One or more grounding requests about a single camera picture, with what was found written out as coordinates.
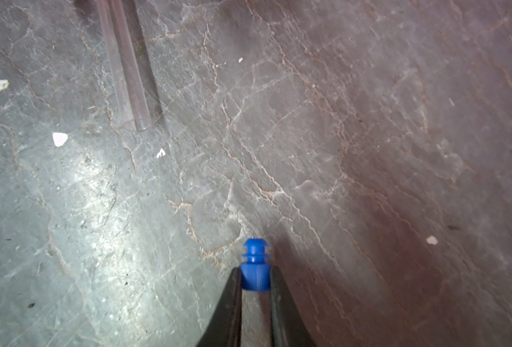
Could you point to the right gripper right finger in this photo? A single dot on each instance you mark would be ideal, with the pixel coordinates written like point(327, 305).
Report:
point(287, 326)

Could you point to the clear test tube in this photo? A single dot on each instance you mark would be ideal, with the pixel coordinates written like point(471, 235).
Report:
point(128, 84)

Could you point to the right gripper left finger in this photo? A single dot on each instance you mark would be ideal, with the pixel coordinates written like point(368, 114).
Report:
point(225, 326)

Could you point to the blue stopper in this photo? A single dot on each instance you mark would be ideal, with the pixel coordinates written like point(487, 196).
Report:
point(255, 268)

